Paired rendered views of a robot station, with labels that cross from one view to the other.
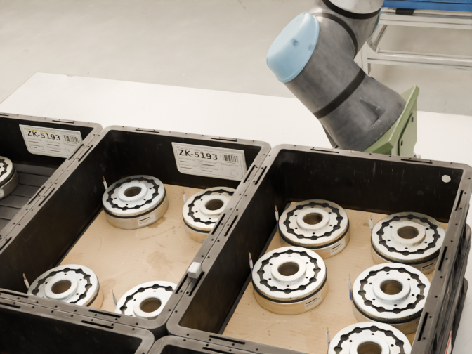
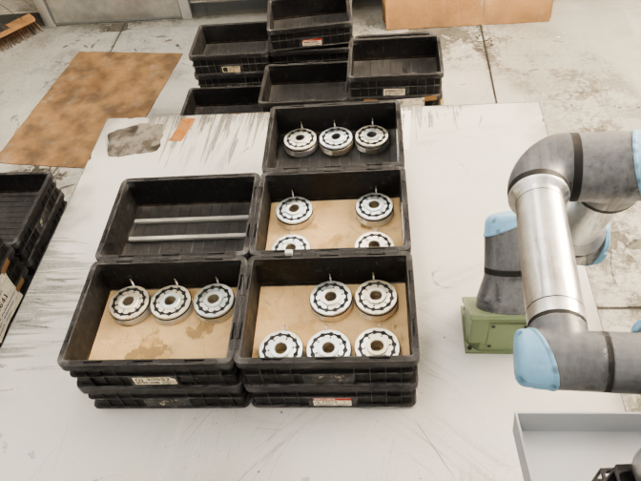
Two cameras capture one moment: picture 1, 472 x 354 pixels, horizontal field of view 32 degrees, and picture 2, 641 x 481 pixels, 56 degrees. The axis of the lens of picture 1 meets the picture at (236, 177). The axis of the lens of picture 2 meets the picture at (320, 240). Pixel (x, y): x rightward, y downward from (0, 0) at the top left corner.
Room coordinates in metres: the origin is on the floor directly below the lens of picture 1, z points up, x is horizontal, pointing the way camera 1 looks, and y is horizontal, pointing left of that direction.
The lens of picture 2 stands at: (0.53, -0.86, 2.06)
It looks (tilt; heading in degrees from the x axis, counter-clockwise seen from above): 49 degrees down; 71
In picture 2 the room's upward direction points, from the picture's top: 8 degrees counter-clockwise
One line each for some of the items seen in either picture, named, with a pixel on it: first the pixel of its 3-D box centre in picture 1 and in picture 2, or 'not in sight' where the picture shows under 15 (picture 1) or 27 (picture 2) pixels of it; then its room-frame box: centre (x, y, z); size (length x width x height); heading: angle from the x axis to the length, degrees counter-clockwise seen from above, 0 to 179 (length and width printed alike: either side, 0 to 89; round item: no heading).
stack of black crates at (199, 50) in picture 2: not in sight; (238, 67); (1.18, 1.87, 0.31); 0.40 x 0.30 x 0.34; 151
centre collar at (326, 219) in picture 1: (312, 219); (376, 295); (0.91, -0.10, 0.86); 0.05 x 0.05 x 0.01
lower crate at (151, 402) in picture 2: not in sight; (176, 345); (0.43, 0.08, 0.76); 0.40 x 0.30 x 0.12; 152
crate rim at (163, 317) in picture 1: (130, 215); (331, 211); (0.93, 0.16, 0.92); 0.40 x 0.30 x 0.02; 152
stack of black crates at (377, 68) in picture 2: not in sight; (395, 98); (1.69, 1.13, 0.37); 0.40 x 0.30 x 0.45; 151
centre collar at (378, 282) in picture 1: (391, 288); (328, 347); (0.75, -0.17, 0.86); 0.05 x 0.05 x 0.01
